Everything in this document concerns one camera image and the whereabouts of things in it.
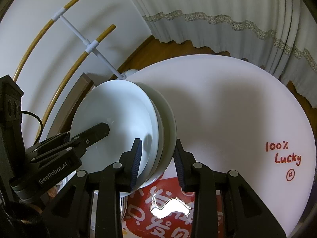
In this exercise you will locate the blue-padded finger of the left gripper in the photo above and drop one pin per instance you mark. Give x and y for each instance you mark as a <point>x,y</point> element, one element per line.
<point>89,137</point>

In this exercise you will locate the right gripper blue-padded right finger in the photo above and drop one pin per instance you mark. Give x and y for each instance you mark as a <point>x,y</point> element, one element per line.
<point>244,213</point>

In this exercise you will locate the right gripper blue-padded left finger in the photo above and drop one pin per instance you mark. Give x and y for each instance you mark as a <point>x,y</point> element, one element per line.
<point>69,214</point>

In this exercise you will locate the white bowl with label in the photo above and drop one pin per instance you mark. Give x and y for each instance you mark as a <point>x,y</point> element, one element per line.
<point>151,177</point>

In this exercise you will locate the grey-rimmed white plate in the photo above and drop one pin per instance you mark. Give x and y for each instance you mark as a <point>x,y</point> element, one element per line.
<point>123,204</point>

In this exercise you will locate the person's left hand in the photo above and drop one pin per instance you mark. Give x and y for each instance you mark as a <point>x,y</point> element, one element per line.
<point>52,192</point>

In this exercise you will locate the large white bowl back left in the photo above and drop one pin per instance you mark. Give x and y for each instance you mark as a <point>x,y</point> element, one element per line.
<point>170,132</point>

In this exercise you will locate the white barre stand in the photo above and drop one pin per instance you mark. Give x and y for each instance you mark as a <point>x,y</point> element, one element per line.
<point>98,54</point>

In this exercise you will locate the upper wooden ballet bar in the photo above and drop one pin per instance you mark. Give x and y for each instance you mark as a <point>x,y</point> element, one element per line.
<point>38,37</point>

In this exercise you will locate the wooden ballet bar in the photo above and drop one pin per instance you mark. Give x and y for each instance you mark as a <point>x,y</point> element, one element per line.
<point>73,69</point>
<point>38,37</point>

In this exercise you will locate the lower wooden ballet bar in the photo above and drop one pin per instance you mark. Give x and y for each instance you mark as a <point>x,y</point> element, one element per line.
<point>73,69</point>

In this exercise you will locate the grey-white curtain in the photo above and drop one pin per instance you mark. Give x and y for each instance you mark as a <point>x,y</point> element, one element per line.
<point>278,35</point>

